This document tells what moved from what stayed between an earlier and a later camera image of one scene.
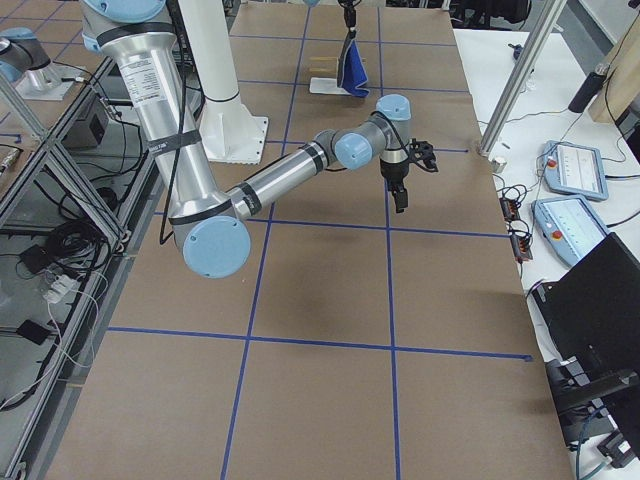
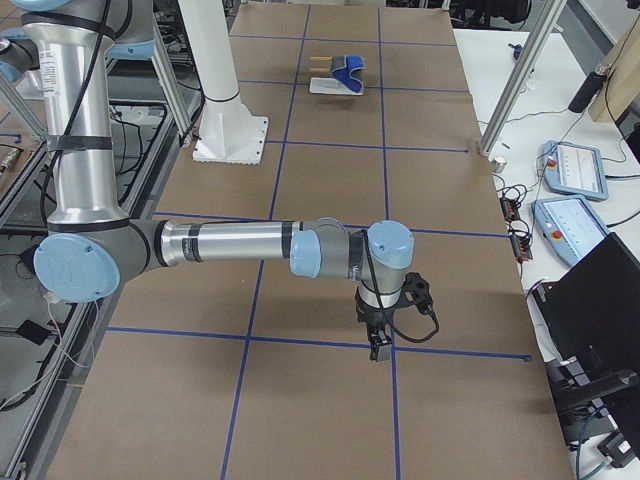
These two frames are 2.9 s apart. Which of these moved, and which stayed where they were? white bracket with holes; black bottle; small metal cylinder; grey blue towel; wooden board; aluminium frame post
Moved: grey blue towel
Stayed: aluminium frame post; white bracket with holes; small metal cylinder; black bottle; wooden board
